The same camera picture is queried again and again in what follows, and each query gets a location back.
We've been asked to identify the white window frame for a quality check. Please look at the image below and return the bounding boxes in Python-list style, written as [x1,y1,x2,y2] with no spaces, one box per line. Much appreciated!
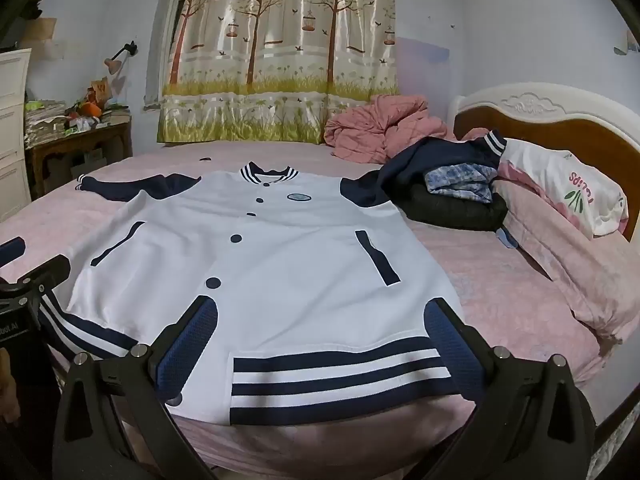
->
[144,0,192,111]

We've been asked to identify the wall lamp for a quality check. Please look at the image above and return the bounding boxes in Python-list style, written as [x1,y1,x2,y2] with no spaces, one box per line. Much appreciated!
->
[103,40,138,73]

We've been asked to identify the white dresser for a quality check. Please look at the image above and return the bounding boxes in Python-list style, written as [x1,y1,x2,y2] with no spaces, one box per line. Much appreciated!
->
[0,49,33,223]

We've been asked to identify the white and navy varsity jacket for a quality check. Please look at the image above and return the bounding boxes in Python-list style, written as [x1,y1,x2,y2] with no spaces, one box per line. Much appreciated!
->
[37,130,508,426]

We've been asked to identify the stack of books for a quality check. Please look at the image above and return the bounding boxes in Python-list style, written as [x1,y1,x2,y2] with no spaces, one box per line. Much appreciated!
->
[100,102,132,128]

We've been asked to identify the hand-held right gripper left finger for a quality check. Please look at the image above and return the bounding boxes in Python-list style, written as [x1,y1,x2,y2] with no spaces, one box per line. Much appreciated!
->
[52,295,221,480]

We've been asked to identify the wooden side table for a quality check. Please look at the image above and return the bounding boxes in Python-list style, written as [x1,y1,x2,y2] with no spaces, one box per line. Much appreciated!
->
[25,117,133,201]

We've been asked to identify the white floral print pillow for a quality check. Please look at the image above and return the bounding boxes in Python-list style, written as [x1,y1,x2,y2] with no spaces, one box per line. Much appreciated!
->
[492,137,630,238]

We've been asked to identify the person's left hand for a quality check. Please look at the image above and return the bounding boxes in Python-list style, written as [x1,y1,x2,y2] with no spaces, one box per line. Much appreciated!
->
[0,349,16,402]

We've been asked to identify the orange toy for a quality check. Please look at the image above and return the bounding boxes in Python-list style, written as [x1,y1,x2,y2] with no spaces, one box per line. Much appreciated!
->
[75,77,111,121]

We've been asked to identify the blue patterned cloth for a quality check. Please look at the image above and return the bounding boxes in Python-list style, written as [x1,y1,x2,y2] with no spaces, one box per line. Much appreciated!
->
[424,162,500,205]

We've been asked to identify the pink quilted blanket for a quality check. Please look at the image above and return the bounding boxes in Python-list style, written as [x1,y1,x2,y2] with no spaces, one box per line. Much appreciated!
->
[324,94,453,163]

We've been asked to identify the floral yellow-trimmed quilt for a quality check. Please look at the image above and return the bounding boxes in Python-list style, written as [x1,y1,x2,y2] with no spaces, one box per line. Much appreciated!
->
[157,0,401,145]

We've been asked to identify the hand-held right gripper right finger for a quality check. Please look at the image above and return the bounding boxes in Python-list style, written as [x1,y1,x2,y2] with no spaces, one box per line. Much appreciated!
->
[415,297,598,480]

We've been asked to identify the bed with pink sheet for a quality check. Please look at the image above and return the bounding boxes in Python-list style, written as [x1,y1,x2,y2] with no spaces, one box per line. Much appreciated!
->
[0,140,621,480]

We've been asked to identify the pink pillow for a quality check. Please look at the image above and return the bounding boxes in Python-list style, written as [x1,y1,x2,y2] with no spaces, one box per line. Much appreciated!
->
[492,180,640,346]

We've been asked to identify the white and wooden headboard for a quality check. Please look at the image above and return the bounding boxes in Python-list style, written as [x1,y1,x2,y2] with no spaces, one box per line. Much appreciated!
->
[447,82,640,256]

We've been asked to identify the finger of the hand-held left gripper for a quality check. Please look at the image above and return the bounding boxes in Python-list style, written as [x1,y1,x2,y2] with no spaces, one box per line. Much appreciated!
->
[0,254,72,311]
[0,236,27,267]

